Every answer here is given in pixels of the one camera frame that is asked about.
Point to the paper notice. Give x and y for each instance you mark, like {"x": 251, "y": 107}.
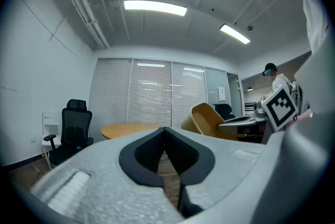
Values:
{"x": 221, "y": 93}

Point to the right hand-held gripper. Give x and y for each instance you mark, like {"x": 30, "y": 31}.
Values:
{"x": 280, "y": 107}

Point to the glass door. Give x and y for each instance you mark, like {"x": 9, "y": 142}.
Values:
{"x": 234, "y": 94}

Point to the ceiling dome sensor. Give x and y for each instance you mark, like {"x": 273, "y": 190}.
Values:
{"x": 250, "y": 27}

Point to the beige plastic tray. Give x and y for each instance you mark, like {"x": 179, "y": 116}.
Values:
{"x": 201, "y": 118}

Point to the white window blind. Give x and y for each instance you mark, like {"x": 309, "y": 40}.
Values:
{"x": 150, "y": 92}
{"x": 188, "y": 89}
{"x": 111, "y": 89}

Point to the black mesh office chair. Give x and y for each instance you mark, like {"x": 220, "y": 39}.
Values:
{"x": 224, "y": 110}
{"x": 74, "y": 123}

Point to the person's right forearm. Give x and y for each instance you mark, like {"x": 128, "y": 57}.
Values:
{"x": 303, "y": 117}

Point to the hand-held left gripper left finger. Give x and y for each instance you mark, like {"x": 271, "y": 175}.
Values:
{"x": 99, "y": 186}

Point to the person's white printed shirt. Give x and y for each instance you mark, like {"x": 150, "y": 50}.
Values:
{"x": 316, "y": 21}

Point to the round wooden table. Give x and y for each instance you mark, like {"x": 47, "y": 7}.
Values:
{"x": 123, "y": 130}

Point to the white ceiling pipe bundle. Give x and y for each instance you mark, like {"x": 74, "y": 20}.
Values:
{"x": 86, "y": 13}

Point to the long ceiling light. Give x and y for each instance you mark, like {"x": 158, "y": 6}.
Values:
{"x": 154, "y": 7}
{"x": 234, "y": 33}

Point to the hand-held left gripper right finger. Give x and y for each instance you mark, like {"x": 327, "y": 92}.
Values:
{"x": 222, "y": 165}

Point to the black pendant lamp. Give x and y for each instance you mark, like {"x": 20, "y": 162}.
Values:
{"x": 250, "y": 89}

